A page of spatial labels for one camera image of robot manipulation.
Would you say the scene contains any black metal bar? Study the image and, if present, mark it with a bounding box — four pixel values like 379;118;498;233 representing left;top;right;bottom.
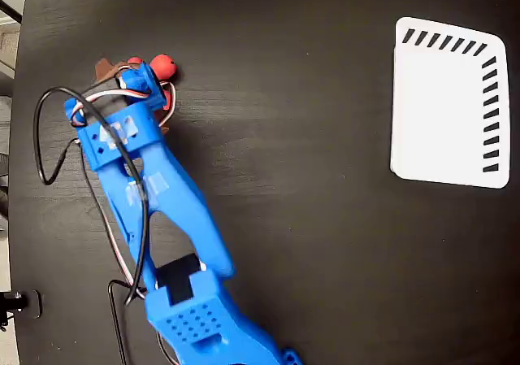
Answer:
0;0;24;25

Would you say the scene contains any clear tape piece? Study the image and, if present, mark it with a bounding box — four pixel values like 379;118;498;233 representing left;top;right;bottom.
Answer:
100;115;140;147
124;172;171;208

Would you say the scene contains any black table clamp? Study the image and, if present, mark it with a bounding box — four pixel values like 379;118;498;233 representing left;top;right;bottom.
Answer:
0;289;43;332

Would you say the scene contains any white tray with black stripes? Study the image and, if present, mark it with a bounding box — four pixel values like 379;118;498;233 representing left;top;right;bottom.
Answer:
389;16;511;189

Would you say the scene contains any red turtle toy gold shell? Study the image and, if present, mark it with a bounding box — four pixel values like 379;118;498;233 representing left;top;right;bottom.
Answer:
127;53;179;111

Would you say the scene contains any white red servo wire bundle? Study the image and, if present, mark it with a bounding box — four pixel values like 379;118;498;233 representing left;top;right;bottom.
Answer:
70;80;180;365

